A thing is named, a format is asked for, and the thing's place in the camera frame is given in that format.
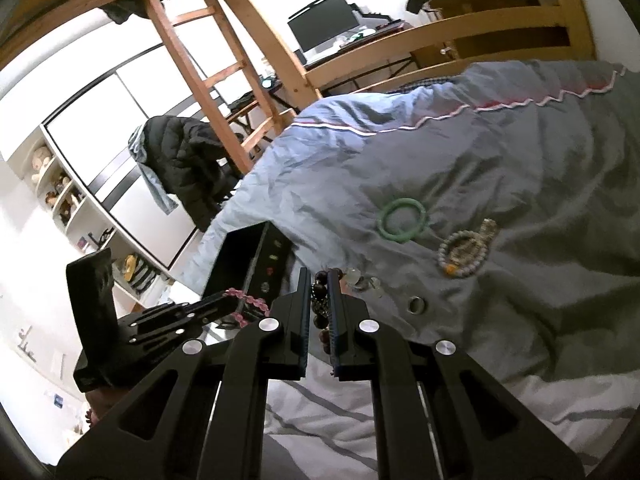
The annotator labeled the white shelf unit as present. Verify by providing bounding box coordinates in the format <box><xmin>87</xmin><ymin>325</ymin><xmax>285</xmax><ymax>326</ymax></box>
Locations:
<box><xmin>8</xmin><ymin>125</ymin><xmax>172</xmax><ymax>311</ymax></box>

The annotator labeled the wooden ladder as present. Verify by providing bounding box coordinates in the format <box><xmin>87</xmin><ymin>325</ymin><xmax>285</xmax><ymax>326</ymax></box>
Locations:
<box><xmin>143</xmin><ymin>0</ymin><xmax>295</xmax><ymax>174</ymax></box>

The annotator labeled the white striped bed sheet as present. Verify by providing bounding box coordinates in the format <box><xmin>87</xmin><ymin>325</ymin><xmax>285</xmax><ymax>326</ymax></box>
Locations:
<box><xmin>209</xmin><ymin>324</ymin><xmax>637</xmax><ymax>480</ymax></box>

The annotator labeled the black computer monitor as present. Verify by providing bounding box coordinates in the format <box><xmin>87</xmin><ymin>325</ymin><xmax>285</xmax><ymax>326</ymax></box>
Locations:
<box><xmin>288</xmin><ymin>0</ymin><xmax>359</xmax><ymax>52</ymax></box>

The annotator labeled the wooden bunk bed frame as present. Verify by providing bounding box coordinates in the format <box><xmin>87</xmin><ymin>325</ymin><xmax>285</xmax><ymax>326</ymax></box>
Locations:
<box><xmin>0</xmin><ymin>0</ymin><xmax>597</xmax><ymax>111</ymax></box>

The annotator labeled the black jewelry box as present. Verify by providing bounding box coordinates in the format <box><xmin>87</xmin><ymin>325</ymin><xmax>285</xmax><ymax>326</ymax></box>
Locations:
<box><xmin>203</xmin><ymin>221</ymin><xmax>293</xmax><ymax>306</ymax></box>

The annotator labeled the dark brown bead bracelet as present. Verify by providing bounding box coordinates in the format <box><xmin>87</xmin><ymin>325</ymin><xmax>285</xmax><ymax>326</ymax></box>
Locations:
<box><xmin>310</xmin><ymin>268</ymin><xmax>346</xmax><ymax>356</ymax></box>

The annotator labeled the grey blue duvet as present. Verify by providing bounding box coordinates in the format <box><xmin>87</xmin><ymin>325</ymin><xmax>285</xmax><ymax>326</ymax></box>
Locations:
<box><xmin>182</xmin><ymin>61</ymin><xmax>639</xmax><ymax>380</ymax></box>

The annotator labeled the left hand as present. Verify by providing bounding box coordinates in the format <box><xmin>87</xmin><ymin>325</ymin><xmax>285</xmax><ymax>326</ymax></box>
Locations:
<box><xmin>86</xmin><ymin>387</ymin><xmax>128</xmax><ymax>428</ymax></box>

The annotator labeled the pink bead bracelet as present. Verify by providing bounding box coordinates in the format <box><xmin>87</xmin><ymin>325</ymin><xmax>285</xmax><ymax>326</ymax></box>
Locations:
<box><xmin>223</xmin><ymin>287</ymin><xmax>271</xmax><ymax>328</ymax></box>

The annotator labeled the pale green bead bracelet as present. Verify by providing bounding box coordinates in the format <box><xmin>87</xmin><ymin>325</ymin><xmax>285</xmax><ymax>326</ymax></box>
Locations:
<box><xmin>437</xmin><ymin>230</ymin><xmax>490</xmax><ymax>279</ymax></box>

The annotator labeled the green jade bangle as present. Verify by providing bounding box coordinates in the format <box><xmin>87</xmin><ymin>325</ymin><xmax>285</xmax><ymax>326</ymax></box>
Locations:
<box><xmin>376</xmin><ymin>197</ymin><xmax>427</xmax><ymax>244</ymax></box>

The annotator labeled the black puffer jacket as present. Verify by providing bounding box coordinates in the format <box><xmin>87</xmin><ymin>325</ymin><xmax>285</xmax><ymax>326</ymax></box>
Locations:
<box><xmin>128</xmin><ymin>115</ymin><xmax>243</xmax><ymax>232</ymax></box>

